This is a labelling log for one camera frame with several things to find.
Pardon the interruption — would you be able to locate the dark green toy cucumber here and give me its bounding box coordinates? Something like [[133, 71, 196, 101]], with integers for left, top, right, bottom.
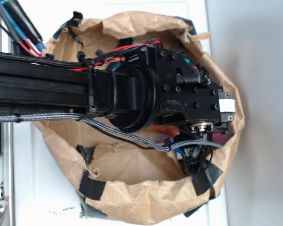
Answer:
[[107, 62, 121, 71]]

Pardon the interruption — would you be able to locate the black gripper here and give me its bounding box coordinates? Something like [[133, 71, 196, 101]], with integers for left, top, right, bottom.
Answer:
[[141, 46, 235, 134]]

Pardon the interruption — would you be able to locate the aluminium extrusion rail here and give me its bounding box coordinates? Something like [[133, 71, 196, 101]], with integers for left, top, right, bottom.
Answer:
[[0, 7, 16, 226]]

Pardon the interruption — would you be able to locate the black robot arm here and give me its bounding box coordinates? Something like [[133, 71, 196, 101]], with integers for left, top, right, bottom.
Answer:
[[0, 45, 236, 133]]

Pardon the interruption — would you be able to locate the red and black wire bundle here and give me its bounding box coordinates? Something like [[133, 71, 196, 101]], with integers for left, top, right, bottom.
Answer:
[[0, 0, 163, 71]]

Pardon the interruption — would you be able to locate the crumpled brown paper bag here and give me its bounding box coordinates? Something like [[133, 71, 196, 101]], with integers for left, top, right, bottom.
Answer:
[[33, 10, 246, 226]]

